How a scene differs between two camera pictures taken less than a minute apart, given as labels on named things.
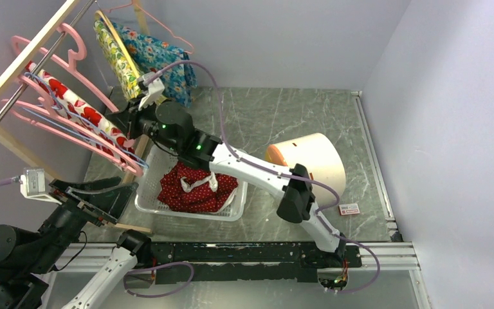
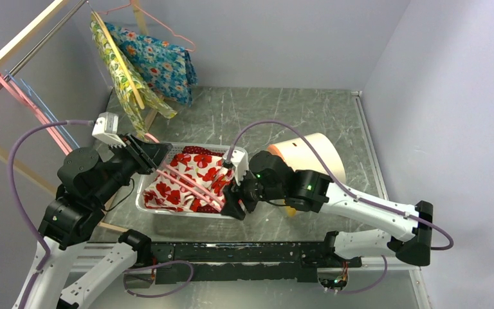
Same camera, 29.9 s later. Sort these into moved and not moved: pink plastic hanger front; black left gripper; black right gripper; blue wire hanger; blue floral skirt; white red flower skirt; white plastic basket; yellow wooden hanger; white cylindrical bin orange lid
Moved: white red flower skirt; black right gripper; blue wire hanger; yellow wooden hanger; black left gripper; pink plastic hanger front
Not moved: blue floral skirt; white cylindrical bin orange lid; white plastic basket
